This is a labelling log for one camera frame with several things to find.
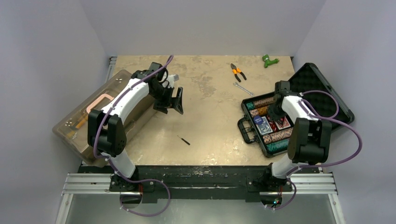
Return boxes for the black foam-lined poker case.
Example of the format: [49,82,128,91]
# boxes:
[237,63,355,158]

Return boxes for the small black screwdriver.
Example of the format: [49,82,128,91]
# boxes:
[178,136,191,145]

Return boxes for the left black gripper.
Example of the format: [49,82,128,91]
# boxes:
[149,85,182,114]

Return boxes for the translucent brown tool box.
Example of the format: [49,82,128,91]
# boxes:
[52,70,156,167]

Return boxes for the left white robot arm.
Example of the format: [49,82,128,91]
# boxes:
[87,62,184,191]

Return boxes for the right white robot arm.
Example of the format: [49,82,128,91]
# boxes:
[262,81,332,190]

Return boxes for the aluminium frame rail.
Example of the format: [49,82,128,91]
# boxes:
[56,173,346,224]

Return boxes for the blue small blind button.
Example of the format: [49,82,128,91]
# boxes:
[253,116,264,125]

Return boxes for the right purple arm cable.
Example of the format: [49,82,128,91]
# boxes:
[264,90,363,211]

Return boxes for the green blue chip stack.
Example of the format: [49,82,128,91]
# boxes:
[246,102,255,111]

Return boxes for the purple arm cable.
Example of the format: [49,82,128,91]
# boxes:
[264,90,363,211]
[92,55,175,218]

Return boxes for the green plastic toy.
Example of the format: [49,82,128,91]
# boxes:
[262,54,279,68]

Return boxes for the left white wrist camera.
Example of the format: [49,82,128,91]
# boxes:
[163,74,179,88]

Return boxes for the silver wrench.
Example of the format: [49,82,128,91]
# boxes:
[233,82,255,97]

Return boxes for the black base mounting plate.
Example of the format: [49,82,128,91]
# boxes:
[77,165,321,205]

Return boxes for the orange black pliers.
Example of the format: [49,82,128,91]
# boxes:
[230,63,247,82]

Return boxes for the teal poker chip row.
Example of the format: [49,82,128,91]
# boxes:
[267,139,289,154]

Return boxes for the blue playing card deck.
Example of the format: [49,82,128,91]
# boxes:
[256,117,273,135]

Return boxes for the yellow red chip stack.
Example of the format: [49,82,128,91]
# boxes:
[257,106,269,116]

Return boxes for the orange blue lower chip row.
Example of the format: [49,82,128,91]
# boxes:
[262,128,293,144]

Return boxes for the orange blue chip stack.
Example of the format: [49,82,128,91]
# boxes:
[249,109,260,118]

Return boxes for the red playing card deck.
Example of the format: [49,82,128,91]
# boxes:
[275,117,291,130]

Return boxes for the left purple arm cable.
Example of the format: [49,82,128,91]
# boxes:
[92,55,175,218]

